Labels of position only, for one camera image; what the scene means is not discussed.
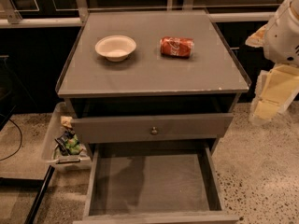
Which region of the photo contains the red coke can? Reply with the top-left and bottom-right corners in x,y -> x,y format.
160,36 -> 194,58

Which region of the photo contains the grey drawer cabinet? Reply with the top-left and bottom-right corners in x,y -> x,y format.
55,10 -> 252,154

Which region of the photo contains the black floor frame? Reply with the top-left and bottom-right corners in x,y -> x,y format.
0,166 -> 55,224

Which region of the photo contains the tan snack packet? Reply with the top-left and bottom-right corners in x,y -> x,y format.
61,116 -> 72,128

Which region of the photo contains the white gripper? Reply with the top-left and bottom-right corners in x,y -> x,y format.
245,0 -> 299,125

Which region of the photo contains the green snack bag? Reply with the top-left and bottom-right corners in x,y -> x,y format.
55,131 -> 83,156

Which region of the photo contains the open grey middle drawer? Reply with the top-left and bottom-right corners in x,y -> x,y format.
73,141 -> 238,224

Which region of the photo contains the metal railing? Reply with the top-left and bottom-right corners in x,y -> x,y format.
0,0 -> 284,27

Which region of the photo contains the black floor cable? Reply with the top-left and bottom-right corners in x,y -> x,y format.
0,114 -> 23,162

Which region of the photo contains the grey top drawer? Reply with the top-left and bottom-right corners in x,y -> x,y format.
71,113 -> 233,144

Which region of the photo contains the brass drawer knob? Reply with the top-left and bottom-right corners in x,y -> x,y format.
151,127 -> 158,135

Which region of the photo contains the white paper bowl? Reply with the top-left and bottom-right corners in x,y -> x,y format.
94,35 -> 136,62

